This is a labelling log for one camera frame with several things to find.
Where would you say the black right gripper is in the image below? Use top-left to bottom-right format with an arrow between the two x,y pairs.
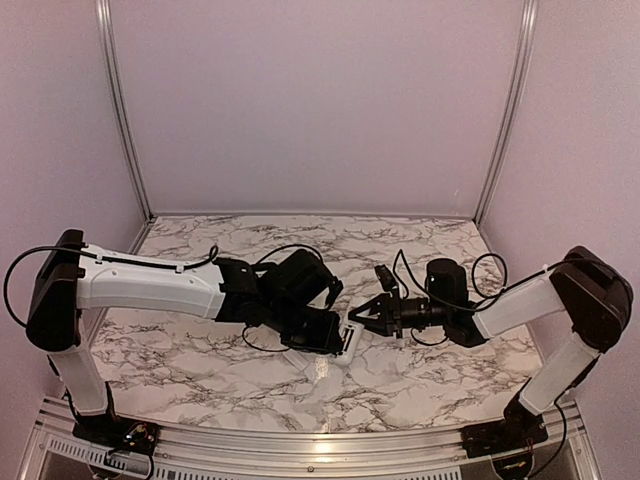
348,288 -> 450,338

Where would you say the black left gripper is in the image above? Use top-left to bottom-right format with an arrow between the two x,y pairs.
267,296 -> 345,354

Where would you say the white remote control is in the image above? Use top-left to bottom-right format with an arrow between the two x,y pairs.
332,321 -> 364,366

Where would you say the white battery compartment cover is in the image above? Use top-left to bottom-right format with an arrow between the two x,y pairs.
283,350 -> 314,376

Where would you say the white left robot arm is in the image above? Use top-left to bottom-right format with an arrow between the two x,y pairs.
25,230 -> 344,445

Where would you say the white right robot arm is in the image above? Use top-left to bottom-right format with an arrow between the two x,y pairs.
348,246 -> 634,448

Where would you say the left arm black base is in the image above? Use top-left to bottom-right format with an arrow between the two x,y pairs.
73,415 -> 160,455

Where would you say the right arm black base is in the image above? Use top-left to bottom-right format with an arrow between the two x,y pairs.
460,416 -> 548,458

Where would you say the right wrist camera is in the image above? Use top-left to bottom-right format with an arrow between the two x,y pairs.
374,265 -> 399,297

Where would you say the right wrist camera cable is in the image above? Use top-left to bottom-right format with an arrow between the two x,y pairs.
392,248 -> 509,346

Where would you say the front aluminium frame rail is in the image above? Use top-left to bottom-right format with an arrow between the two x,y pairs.
19,394 -> 601,479

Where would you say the right rear aluminium frame post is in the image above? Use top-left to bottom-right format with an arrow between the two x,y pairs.
473,0 -> 539,230

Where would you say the aluminium frame post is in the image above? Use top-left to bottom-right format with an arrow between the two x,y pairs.
95,0 -> 154,223
473,0 -> 539,230

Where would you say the left rear aluminium frame post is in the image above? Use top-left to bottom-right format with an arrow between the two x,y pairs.
95,0 -> 154,223

